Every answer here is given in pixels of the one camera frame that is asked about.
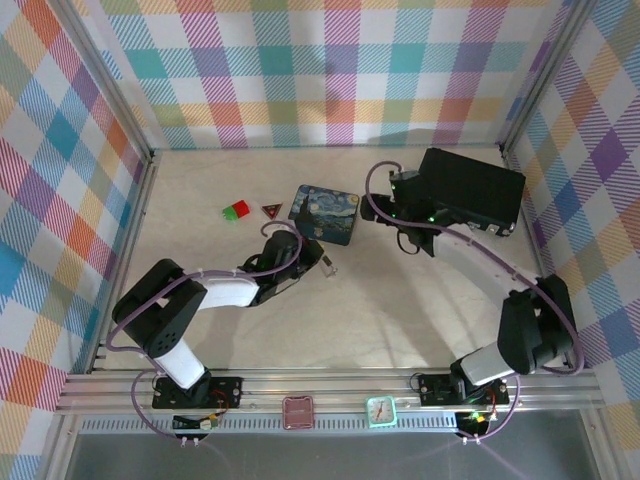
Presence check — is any aluminium frame post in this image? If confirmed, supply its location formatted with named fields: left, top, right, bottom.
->
left=498, top=0, right=599, bottom=154
left=48, top=0, right=157, bottom=162

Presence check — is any black hard case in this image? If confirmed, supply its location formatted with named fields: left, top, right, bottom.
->
left=417, top=147, right=528, bottom=237

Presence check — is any mint green small clock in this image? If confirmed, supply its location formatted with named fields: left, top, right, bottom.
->
left=365, top=395, right=398, bottom=429

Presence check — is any red green block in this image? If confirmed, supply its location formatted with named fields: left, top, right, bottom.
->
left=222, top=199, right=251, bottom=223

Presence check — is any thin black wire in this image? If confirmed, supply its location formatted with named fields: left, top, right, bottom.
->
left=394, top=227, right=427, bottom=256

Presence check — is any aluminium rail beam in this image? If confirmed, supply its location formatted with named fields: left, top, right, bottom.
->
left=53, top=368, right=601, bottom=417

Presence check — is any purple cable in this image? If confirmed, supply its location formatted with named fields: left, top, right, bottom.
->
left=104, top=221, right=305, bottom=354
left=364, top=159, right=587, bottom=378
left=457, top=373, right=523, bottom=446
left=130, top=370, right=202, bottom=445

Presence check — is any small circuit board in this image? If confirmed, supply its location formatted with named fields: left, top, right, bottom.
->
left=172, top=411, right=222, bottom=433
left=456, top=409, right=495, bottom=434

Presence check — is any starry night tin box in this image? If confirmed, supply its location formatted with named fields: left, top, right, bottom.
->
left=288, top=183, right=362, bottom=248

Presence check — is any perforated metal strip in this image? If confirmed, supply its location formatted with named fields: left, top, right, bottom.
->
left=78, top=416, right=504, bottom=434

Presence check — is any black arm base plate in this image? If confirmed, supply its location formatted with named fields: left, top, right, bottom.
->
left=416, top=371, right=512, bottom=408
left=151, top=375, right=245, bottom=411

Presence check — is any aluminium side rail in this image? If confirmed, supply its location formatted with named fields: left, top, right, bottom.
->
left=87, top=149, right=159, bottom=375
left=501, top=144, right=569, bottom=321

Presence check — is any pink square tile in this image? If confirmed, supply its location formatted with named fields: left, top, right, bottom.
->
left=281, top=394, right=315, bottom=432

